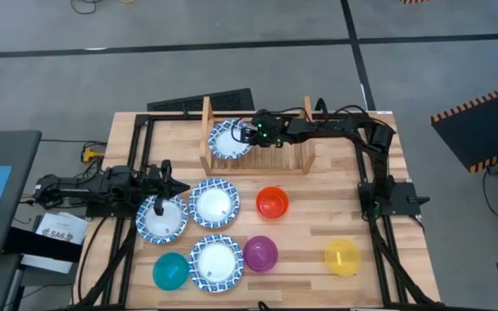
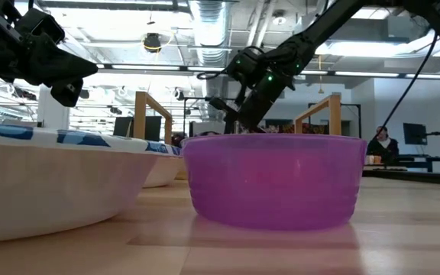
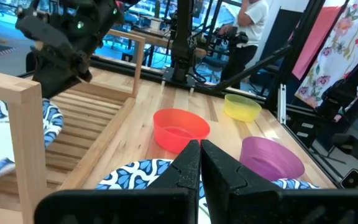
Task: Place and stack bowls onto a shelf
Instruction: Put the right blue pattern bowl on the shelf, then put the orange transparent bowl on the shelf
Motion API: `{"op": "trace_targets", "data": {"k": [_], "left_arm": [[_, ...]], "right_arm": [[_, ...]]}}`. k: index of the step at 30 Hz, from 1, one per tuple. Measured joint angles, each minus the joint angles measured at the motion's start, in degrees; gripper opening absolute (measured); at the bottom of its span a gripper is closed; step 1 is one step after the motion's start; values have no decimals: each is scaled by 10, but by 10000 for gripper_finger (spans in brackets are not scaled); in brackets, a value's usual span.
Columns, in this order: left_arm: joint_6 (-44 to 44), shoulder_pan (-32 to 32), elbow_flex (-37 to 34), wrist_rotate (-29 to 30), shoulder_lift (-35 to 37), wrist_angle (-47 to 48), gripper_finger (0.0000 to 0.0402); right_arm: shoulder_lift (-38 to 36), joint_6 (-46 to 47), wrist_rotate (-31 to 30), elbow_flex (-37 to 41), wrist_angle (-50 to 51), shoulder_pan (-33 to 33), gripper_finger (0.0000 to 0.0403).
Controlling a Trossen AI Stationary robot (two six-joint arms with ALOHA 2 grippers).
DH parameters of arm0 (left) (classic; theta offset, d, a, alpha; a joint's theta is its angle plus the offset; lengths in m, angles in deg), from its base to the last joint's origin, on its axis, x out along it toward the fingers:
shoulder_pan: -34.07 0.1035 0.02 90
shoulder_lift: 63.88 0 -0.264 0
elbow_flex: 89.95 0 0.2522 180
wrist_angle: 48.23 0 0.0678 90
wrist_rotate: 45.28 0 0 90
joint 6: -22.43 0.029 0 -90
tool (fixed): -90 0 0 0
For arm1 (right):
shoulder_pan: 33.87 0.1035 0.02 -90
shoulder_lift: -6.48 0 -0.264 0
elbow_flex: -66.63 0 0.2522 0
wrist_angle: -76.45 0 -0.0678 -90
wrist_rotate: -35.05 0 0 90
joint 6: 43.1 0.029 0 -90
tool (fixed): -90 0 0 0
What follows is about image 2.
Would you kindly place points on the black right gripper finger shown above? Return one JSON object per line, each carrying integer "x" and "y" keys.
{"x": 256, "y": 112}
{"x": 231, "y": 114}

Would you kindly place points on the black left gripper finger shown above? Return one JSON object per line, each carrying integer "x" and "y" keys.
{"x": 67, "y": 94}
{"x": 59, "y": 65}

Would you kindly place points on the purple plastic bowl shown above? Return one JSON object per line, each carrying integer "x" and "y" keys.
{"x": 273, "y": 183}

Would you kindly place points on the blue patterned paper bowl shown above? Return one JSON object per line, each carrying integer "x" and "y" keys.
{"x": 162, "y": 168}
{"x": 52, "y": 183}

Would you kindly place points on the black monitor on arm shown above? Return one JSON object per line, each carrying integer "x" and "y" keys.
{"x": 415, "y": 133}

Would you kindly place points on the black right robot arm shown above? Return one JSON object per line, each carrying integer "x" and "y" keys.
{"x": 334, "y": 21}

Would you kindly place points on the black monitor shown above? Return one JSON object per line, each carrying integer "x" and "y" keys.
{"x": 122, "y": 128}

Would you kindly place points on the ceiling light strip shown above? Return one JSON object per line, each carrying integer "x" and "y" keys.
{"x": 145, "y": 67}
{"x": 367, "y": 73}

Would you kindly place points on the person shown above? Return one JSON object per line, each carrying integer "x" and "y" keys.
{"x": 382, "y": 147}

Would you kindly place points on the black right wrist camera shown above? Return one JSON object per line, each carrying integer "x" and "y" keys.
{"x": 244, "y": 63}

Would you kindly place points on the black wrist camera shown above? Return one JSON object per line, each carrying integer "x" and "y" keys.
{"x": 244, "y": 63}
{"x": 42, "y": 24}

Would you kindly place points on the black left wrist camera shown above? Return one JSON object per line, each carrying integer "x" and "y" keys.
{"x": 42, "y": 24}

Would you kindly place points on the silver ventilation duct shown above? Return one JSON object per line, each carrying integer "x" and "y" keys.
{"x": 208, "y": 30}

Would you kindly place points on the black ceiling mounted camera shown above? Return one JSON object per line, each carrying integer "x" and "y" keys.
{"x": 152, "y": 41}

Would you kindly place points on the black aluminium table frame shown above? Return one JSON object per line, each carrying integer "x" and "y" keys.
{"x": 415, "y": 177}

